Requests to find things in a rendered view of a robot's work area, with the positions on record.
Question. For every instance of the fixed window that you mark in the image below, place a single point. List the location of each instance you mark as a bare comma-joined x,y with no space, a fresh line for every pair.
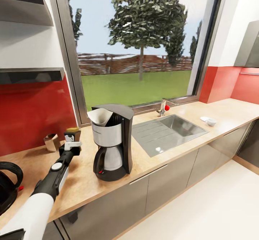
135,52

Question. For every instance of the coffee maker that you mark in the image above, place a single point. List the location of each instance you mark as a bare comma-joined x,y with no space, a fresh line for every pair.
113,159

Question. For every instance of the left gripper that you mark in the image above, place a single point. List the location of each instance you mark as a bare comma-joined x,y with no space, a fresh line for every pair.
75,151

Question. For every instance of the paper coffee filter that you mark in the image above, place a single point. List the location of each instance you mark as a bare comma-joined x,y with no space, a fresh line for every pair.
100,116

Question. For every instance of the bottle of coffee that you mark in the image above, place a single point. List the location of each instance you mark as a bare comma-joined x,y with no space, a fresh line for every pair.
72,135

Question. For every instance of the coffee cup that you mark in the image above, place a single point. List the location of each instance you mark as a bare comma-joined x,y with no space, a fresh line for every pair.
211,122

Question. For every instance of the electric kettle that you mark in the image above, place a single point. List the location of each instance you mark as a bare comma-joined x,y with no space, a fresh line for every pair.
9,190

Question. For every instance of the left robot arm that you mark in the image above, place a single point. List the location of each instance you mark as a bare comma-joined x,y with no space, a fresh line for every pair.
29,222

